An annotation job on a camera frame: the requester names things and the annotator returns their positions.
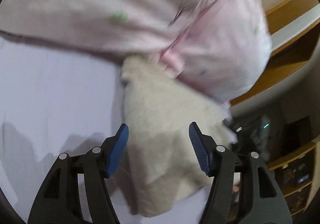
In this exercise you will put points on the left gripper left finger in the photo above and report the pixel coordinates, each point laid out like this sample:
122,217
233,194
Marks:
58,199

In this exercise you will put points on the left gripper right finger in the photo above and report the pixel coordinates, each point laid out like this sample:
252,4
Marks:
260,201

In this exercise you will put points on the beige knitted sweater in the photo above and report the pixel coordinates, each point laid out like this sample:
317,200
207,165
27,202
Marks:
158,111

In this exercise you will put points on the pink patterned pillow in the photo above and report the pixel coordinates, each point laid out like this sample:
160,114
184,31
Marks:
224,52
118,26

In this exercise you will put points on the wooden shelf unit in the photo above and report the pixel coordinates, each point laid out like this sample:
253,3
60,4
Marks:
287,94

